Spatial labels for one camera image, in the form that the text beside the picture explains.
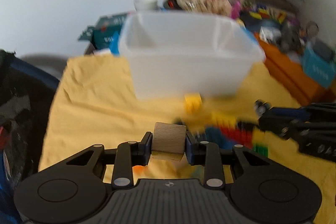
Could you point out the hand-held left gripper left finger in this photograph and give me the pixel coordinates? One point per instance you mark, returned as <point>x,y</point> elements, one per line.
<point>147,145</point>

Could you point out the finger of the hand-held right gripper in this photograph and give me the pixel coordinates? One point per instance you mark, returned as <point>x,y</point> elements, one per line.
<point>288,112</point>
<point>278,124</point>

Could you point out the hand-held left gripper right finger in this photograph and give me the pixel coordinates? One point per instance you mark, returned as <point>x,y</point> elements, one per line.
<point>189,148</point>

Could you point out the wooden cube block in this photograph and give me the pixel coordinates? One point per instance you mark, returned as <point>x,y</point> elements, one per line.
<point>168,139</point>

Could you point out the white plastic bin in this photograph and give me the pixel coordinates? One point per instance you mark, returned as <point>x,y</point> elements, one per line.
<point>183,61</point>

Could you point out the orange box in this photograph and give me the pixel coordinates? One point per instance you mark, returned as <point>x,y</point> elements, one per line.
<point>291,71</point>

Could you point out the pile of coloured building bricks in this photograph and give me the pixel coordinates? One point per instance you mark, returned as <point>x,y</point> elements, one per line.
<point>236,132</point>

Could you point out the yellow toy brick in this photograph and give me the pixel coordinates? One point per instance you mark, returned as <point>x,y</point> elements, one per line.
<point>193,102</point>

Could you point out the light blue box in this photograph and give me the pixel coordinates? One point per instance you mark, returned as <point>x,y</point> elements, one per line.
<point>319,69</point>

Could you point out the yellow cloth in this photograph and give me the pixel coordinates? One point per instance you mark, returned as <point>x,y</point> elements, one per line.
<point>89,108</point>

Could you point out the teal printed box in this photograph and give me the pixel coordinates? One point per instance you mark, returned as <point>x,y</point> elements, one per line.
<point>105,29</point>

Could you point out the black backpack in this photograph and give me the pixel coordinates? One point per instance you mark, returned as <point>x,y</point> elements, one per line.
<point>21,113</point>

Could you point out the white cup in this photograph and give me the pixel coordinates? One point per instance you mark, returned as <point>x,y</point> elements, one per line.
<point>145,5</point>

